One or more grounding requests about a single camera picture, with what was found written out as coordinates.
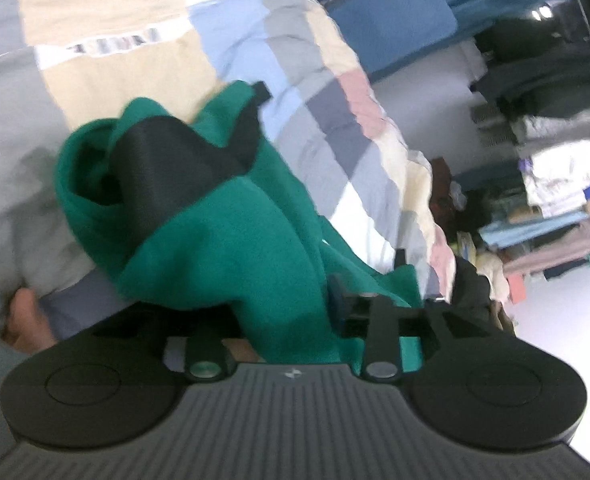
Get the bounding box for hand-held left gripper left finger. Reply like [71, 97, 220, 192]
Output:
[92, 305, 242, 383]

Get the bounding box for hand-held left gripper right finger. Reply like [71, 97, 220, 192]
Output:
[327, 275, 497, 384]

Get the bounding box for green hoodie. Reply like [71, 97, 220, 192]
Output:
[55, 80, 424, 376]

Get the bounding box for dark hanging clothes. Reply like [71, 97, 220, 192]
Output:
[475, 15, 590, 122]

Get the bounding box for black garment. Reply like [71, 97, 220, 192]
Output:
[452, 255, 494, 312]

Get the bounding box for stack of books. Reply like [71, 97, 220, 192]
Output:
[455, 232, 482, 262]

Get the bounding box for cream fluffy blanket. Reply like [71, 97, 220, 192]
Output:
[475, 250, 509, 302]

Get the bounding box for brown wooden box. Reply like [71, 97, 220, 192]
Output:
[430, 156, 469, 217]

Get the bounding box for person's bare limb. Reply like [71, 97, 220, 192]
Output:
[2, 287, 59, 357]

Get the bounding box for pink box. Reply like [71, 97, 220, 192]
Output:
[508, 272, 527, 307]

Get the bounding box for pink hanging garment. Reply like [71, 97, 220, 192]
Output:
[502, 230, 590, 277]

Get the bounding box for striped hanging garment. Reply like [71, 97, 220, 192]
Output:
[470, 105, 517, 149]

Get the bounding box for blue textured upright mat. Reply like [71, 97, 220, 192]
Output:
[325, 0, 459, 84]

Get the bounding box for pastel patchwork quilt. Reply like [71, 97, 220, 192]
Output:
[0, 0, 459, 357]

